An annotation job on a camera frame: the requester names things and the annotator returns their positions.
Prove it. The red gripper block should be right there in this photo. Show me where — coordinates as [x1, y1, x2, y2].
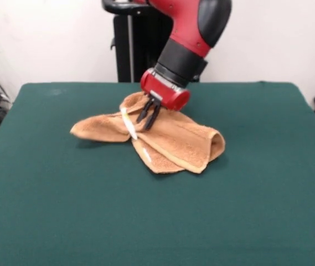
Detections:
[136, 69, 192, 131]

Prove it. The tan terry towel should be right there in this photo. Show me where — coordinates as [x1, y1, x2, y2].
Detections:
[70, 92, 226, 175]

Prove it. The dark green table cloth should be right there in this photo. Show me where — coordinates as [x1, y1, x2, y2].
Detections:
[0, 81, 315, 266]

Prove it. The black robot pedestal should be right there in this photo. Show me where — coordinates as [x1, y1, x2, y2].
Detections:
[101, 0, 174, 83]

